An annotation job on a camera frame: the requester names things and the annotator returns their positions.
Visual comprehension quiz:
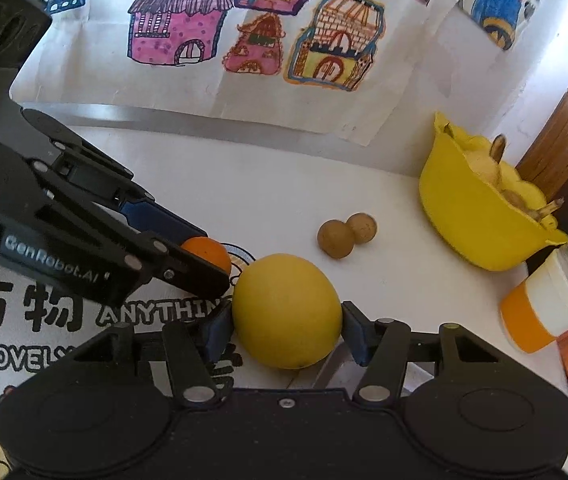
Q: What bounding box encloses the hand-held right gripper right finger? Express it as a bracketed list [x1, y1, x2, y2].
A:
[342, 301, 503, 407]

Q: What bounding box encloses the yellow round fruit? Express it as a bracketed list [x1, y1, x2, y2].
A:
[232, 253, 343, 370]

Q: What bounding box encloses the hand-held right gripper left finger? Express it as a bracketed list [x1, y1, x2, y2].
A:
[38, 305, 237, 407]

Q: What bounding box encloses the yellow colander bowl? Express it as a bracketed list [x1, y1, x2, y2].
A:
[418, 112, 568, 272]

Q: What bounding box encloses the white and orange cup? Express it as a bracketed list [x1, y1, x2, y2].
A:
[499, 244, 568, 354]

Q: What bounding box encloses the wall drawing with teddy bear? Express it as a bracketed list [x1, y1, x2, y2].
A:
[456, 0, 561, 54]

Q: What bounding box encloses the brown longan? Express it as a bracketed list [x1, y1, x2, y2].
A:
[346, 212, 379, 246]
[317, 219, 355, 260]

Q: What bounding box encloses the pale yellow fruit with stem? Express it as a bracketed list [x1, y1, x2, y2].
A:
[456, 132, 566, 226]

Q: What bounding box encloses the small orange tomato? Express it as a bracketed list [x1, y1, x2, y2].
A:
[181, 237, 233, 283]

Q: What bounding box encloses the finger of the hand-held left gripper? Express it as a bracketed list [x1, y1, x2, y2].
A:
[132, 231, 233, 307]
[22, 108, 211, 244]

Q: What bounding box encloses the wall drawing of houses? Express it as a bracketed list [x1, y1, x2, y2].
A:
[8, 0, 471, 147]

